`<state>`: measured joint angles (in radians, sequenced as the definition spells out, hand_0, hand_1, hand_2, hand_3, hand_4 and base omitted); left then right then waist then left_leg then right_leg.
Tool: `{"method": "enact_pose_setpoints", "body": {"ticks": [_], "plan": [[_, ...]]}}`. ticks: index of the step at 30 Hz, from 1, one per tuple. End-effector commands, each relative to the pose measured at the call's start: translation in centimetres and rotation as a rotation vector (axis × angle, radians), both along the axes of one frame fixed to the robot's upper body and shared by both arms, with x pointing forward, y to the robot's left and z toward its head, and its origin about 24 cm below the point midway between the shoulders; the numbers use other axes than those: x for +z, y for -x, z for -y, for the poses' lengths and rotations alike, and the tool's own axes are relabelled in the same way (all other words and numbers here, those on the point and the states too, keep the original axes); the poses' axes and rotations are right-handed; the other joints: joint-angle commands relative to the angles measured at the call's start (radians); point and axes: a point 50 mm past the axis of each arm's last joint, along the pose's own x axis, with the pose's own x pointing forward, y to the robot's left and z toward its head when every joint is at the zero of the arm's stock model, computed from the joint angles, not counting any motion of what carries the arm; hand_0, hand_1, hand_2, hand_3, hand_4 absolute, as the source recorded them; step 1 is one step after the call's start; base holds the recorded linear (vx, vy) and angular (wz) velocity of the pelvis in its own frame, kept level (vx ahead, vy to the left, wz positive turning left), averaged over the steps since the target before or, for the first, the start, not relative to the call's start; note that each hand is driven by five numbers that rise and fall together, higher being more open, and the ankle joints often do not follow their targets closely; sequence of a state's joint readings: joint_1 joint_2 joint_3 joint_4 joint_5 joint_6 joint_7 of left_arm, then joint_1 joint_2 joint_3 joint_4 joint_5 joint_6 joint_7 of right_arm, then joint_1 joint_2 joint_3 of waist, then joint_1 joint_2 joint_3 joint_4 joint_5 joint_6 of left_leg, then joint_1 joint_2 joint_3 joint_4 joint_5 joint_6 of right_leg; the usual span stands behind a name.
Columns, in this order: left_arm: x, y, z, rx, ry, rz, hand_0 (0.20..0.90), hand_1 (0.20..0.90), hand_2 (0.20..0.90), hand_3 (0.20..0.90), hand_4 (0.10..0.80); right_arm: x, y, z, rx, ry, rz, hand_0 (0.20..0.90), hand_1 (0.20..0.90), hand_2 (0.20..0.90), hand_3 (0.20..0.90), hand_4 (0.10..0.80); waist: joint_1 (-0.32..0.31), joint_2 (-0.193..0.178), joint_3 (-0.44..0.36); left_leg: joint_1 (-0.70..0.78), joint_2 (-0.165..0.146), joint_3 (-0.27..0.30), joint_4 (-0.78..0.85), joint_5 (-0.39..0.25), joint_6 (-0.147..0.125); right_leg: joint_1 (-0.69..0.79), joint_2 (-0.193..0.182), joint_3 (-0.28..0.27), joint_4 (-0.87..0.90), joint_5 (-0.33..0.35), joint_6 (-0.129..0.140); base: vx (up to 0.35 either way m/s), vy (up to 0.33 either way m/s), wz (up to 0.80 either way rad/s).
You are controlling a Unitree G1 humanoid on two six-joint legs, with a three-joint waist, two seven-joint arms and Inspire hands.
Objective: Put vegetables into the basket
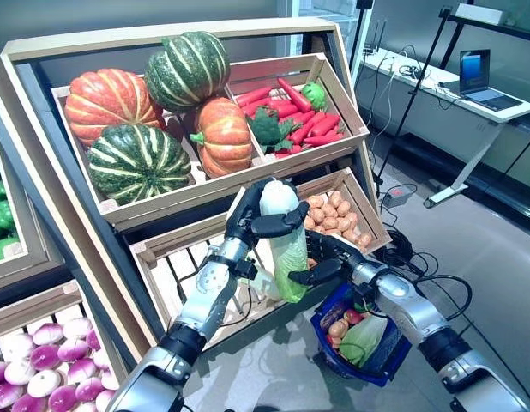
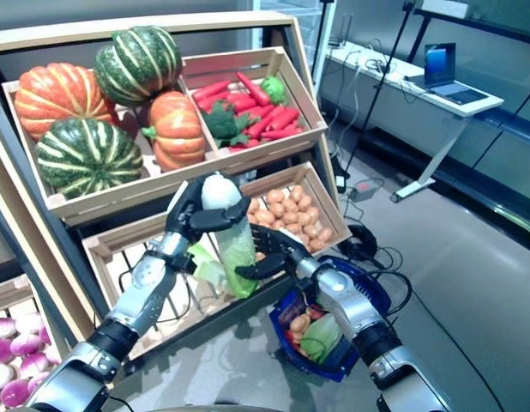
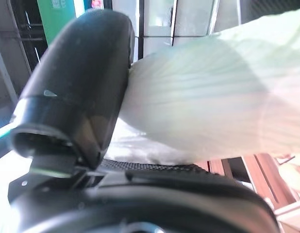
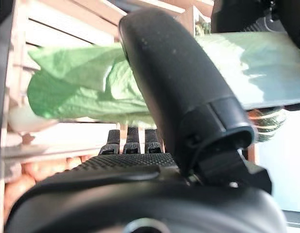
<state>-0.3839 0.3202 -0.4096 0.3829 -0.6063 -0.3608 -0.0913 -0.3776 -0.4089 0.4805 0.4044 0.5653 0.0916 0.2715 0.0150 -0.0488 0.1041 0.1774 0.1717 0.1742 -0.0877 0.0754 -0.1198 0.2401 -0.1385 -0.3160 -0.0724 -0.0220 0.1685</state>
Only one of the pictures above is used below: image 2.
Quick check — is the large orange pumpkin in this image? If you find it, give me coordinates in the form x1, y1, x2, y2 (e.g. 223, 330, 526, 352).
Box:
14, 63, 118, 142

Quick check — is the green striped pumpkin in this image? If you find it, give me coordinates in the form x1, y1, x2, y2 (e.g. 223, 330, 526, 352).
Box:
34, 118, 144, 199
93, 25, 184, 107

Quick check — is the wooden carrot crate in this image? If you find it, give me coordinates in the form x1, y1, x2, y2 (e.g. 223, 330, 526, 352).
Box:
178, 46, 328, 163

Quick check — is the black pole stand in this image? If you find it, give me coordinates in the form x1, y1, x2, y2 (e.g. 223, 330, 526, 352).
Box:
341, 0, 416, 181

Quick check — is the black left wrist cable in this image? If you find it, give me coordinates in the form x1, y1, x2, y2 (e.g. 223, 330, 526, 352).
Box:
117, 252, 194, 324

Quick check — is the red carrot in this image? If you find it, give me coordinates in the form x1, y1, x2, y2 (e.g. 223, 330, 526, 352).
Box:
235, 71, 273, 107
268, 106, 300, 132
246, 106, 286, 139
260, 127, 304, 141
191, 79, 232, 103

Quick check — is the wooden turnip crate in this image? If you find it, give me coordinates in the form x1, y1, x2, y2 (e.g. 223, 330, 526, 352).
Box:
0, 274, 73, 412

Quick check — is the blue plastic shopping basket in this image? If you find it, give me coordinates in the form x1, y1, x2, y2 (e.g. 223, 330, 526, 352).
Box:
268, 255, 399, 382

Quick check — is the glass door cabinet white frame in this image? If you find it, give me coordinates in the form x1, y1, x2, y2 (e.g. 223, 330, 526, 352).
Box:
250, 0, 334, 91

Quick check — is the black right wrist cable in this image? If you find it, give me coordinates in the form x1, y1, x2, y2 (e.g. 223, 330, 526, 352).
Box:
362, 269, 415, 318

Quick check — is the dark metal shelving rack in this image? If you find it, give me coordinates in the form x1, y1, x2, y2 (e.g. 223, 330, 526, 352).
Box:
413, 0, 530, 237

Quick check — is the grey power strip red switch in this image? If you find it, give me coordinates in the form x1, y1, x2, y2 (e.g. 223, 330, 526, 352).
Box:
348, 179, 382, 201

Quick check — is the wooden display shelf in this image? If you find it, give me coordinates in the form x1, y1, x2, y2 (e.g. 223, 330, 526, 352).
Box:
0, 11, 354, 379

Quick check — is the empty slatted wooden crate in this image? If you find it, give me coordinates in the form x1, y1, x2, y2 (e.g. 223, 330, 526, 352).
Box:
82, 209, 266, 361

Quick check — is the open grey laptop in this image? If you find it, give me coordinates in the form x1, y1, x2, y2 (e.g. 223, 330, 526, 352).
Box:
423, 42, 491, 106

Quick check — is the long napa cabbage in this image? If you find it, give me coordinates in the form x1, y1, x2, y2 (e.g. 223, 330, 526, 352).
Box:
188, 170, 260, 300

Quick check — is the black floor cable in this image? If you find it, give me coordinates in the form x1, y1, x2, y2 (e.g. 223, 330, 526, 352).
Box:
376, 246, 506, 412

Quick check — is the wide wooden pumpkin crate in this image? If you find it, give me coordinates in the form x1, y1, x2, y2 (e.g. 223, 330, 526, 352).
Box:
2, 79, 219, 222

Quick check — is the green broccoli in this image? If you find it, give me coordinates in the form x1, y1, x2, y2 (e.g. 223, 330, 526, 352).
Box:
203, 100, 260, 149

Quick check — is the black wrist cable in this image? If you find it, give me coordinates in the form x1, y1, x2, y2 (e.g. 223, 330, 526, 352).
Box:
362, 269, 415, 318
117, 252, 194, 324

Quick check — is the light green lettuce head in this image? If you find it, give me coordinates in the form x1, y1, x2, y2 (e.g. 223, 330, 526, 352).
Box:
259, 76, 287, 106

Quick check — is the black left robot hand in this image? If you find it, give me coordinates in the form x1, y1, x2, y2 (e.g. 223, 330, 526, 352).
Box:
165, 175, 252, 246

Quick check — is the small orange pumpkin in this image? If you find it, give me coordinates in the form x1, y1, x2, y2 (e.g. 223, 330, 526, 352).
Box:
140, 90, 207, 173

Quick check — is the router with antennas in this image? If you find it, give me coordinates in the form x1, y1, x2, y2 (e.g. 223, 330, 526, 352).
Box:
328, 12, 355, 48

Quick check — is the white desk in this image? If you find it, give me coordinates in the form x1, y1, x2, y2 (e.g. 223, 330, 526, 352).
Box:
324, 42, 505, 203

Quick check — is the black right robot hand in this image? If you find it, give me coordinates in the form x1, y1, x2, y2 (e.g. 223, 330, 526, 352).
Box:
234, 222, 311, 281

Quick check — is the coiled black cable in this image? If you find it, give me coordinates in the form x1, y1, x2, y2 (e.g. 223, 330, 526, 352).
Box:
340, 224, 380, 261

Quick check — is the wooden potato crate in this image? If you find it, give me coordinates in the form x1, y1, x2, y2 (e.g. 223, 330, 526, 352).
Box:
237, 161, 352, 258

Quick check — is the purple eggplant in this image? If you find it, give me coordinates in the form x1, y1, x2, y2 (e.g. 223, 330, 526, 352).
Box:
278, 299, 309, 324

